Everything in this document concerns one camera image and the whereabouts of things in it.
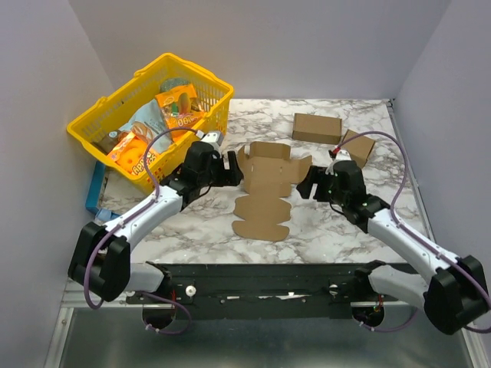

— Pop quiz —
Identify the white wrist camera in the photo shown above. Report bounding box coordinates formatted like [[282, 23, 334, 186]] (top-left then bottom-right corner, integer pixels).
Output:
[[326, 146, 351, 175], [200, 130, 224, 150]]

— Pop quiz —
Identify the small folded cardboard box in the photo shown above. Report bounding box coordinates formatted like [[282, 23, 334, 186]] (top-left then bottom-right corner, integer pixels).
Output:
[[341, 136, 375, 169]]

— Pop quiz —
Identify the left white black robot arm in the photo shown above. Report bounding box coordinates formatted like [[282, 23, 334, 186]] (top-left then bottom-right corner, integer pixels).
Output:
[[68, 140, 243, 309]]

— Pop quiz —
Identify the large folded cardboard box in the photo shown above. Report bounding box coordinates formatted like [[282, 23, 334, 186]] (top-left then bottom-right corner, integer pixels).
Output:
[[292, 113, 342, 145]]

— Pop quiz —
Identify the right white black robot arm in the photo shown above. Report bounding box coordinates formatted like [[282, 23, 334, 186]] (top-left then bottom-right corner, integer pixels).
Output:
[[297, 160, 490, 335]]

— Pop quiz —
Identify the green round snack pack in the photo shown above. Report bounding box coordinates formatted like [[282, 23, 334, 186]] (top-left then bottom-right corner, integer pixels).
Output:
[[160, 77, 190, 93]]

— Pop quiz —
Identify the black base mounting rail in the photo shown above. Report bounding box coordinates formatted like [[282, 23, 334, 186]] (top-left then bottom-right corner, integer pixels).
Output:
[[126, 260, 404, 321]]

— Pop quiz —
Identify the light blue small carton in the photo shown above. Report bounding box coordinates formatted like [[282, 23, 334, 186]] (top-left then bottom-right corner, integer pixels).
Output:
[[95, 208, 119, 222]]

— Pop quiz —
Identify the purple cable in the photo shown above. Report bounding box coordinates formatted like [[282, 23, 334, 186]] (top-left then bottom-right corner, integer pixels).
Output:
[[83, 127, 206, 335], [333, 130, 491, 334]]

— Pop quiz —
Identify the orange apple snack bag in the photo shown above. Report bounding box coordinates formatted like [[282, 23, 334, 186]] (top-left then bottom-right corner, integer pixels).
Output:
[[107, 132, 158, 176]]

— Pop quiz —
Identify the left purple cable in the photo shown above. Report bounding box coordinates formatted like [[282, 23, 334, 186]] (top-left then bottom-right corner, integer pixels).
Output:
[[83, 127, 206, 335]]

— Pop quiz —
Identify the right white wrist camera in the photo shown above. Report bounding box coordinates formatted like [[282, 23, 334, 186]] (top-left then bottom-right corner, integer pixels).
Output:
[[326, 146, 351, 175]]

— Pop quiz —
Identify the light blue bread bag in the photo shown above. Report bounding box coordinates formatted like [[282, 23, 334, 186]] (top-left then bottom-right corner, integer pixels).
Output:
[[117, 100, 167, 144]]

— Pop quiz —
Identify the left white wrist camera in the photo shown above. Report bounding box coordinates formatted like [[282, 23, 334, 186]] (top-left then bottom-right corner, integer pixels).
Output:
[[200, 130, 224, 150]]

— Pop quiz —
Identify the dark brown snack pack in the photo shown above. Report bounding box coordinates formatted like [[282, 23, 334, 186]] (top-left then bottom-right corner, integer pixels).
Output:
[[92, 135, 118, 155]]

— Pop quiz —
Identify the brown cardboard box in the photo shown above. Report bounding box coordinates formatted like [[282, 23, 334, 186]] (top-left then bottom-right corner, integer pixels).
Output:
[[232, 141, 312, 242]]

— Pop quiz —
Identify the blue flat box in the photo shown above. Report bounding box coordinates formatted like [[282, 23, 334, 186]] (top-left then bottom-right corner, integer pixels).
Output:
[[85, 161, 106, 215]]

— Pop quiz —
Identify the aluminium extrusion frame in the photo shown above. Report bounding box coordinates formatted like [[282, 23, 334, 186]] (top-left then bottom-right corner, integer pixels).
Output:
[[61, 281, 408, 309]]

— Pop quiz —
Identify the orange mango snack bag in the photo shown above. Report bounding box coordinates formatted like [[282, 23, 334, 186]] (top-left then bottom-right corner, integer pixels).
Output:
[[154, 84, 205, 129]]

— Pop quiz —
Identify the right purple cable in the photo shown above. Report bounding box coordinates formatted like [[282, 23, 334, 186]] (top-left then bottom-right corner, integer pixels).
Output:
[[333, 130, 491, 334]]

